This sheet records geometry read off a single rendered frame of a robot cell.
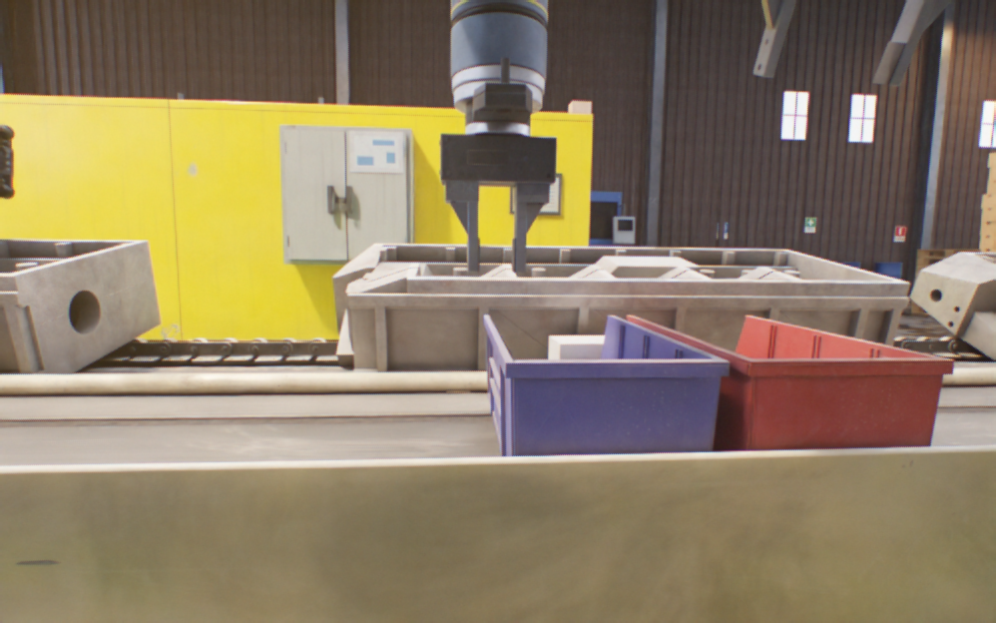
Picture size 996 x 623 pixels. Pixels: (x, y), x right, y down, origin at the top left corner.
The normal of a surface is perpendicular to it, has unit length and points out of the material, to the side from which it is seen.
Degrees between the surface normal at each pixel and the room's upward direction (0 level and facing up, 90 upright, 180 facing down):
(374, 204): 90
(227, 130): 90
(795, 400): 92
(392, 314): 100
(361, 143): 90
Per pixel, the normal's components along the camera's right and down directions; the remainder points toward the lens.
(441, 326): 0.08, 0.28
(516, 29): 0.33, 0.11
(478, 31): -0.35, 0.11
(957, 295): -1.00, 0.00
